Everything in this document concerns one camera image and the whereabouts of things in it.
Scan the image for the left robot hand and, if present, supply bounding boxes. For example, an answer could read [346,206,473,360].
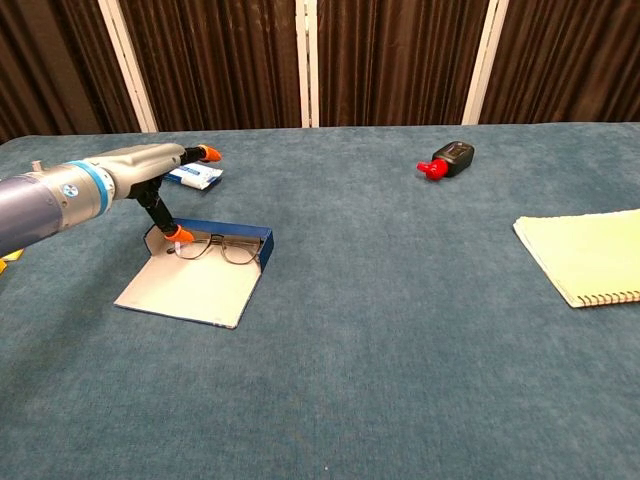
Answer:
[107,143,223,246]

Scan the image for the thin metal frame eyeglasses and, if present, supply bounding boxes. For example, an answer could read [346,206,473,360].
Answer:
[167,233,264,266]

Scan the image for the white blue toothpaste tube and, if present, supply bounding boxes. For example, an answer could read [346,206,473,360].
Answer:
[162,160,225,191]

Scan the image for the dark brown curtain panel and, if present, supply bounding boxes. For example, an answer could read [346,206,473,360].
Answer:
[479,0,640,125]
[0,0,141,144]
[117,0,304,132]
[317,0,489,127]

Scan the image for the blue felt table mat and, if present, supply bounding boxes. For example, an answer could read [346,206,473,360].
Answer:
[0,122,640,480]

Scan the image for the black bottle red cap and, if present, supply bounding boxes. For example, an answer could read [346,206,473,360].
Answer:
[416,140,476,182]

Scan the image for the pale yellow spiral notebook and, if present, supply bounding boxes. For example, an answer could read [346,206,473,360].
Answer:
[512,208,640,309]

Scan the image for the white partition frame post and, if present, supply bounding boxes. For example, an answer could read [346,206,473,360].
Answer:
[295,0,320,129]
[97,0,160,134]
[460,0,501,126]

